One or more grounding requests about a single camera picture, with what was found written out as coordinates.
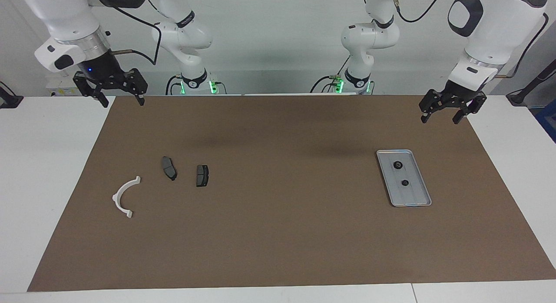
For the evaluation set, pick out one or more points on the white power strip box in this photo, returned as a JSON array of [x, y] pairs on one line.
[[61, 91]]

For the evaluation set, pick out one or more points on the white semicircular bracket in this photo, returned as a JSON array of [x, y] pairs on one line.
[[115, 199]]

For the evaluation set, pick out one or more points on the silver metal tray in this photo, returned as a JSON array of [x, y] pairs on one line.
[[412, 194]]

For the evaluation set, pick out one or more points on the brown table mat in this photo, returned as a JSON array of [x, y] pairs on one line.
[[282, 233]]

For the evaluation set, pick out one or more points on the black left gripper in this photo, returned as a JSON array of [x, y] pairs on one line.
[[460, 95]]

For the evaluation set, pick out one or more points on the large black bearing gear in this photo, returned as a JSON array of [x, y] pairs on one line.
[[398, 165]]

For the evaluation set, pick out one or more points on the blue crate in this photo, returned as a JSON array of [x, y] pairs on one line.
[[549, 120]]

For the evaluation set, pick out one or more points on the dark rectangular brake pad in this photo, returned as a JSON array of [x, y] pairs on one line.
[[202, 175]]

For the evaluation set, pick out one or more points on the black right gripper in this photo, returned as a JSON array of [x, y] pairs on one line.
[[104, 68]]

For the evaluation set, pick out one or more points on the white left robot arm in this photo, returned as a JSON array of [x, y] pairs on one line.
[[491, 29]]

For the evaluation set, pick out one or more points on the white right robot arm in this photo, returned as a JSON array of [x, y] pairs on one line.
[[65, 24]]

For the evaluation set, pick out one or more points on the black table clamp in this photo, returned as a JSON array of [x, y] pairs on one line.
[[11, 102]]

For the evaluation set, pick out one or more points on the dark angled brake pad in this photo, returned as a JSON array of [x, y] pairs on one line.
[[169, 168]]

